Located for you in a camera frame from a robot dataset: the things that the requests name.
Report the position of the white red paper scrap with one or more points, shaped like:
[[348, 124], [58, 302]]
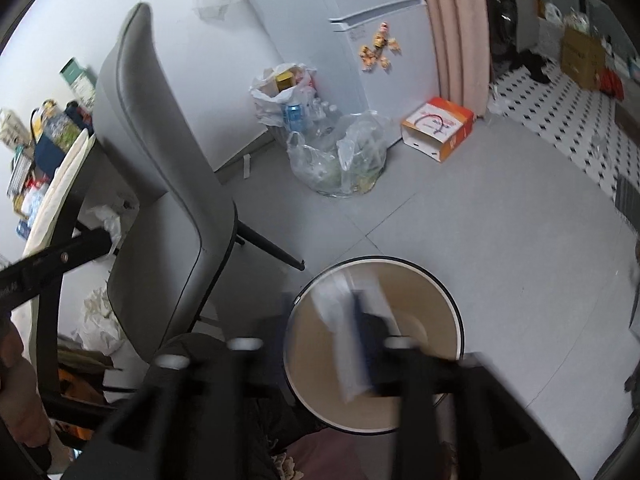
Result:
[[333, 298]]

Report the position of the green tall box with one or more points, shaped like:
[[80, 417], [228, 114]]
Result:
[[81, 83]]

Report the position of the navy tote bag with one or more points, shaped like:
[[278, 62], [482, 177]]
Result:
[[48, 157]]

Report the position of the grey upholstered chair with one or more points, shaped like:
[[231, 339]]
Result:
[[187, 223]]

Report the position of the beige trash bin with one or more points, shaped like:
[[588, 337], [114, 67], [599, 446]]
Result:
[[427, 317]]

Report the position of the clear plastic trash bag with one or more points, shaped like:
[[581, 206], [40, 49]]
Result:
[[344, 159]]

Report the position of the person's left hand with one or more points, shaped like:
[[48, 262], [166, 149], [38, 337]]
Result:
[[21, 407]]

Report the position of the wire basket rack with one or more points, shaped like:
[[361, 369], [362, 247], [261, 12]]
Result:
[[21, 168]]

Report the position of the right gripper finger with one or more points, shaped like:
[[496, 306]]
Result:
[[378, 360]]

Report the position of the crumpled white tissue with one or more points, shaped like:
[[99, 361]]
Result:
[[104, 217]]

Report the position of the pink curtain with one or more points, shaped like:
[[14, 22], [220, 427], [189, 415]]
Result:
[[461, 40]]

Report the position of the clear jar with green contents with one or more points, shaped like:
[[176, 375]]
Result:
[[61, 130]]

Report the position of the orange white cardboard box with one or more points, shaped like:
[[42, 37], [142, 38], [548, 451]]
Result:
[[437, 128]]

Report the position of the white bag with trash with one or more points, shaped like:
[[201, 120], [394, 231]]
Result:
[[282, 96]]

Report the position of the white refrigerator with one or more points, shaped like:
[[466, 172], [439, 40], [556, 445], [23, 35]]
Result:
[[366, 54]]

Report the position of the brown cardboard box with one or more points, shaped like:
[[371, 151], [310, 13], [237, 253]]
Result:
[[582, 59]]

